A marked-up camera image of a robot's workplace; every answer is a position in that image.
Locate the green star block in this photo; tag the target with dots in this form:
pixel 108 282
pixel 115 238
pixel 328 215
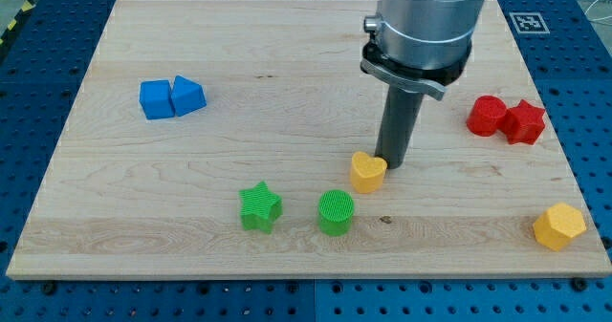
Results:
pixel 260 208

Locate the yellow heart block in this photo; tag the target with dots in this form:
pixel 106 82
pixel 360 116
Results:
pixel 366 172

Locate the blue triangle block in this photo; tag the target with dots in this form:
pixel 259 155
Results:
pixel 187 96

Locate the blue cube block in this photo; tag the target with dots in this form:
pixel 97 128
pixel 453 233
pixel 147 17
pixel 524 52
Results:
pixel 155 99

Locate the black tool mount with clamp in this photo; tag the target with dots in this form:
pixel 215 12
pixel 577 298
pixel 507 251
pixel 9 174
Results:
pixel 413 80

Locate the light wooden board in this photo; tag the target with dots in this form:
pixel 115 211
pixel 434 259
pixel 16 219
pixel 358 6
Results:
pixel 130 198

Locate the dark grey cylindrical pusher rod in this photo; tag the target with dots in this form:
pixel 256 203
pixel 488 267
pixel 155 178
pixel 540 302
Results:
pixel 400 113

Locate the white fiducial marker tag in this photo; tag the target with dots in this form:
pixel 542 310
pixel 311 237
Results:
pixel 529 23

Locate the red cylinder block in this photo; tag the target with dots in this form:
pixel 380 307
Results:
pixel 486 115

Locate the red star block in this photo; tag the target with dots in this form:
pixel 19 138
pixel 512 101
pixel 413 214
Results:
pixel 523 123

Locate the green circle block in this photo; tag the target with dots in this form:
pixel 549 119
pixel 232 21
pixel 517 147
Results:
pixel 335 212

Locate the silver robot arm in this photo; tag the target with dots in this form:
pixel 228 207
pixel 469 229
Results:
pixel 418 48

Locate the yellow hexagon block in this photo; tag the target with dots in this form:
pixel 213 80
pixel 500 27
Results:
pixel 558 226

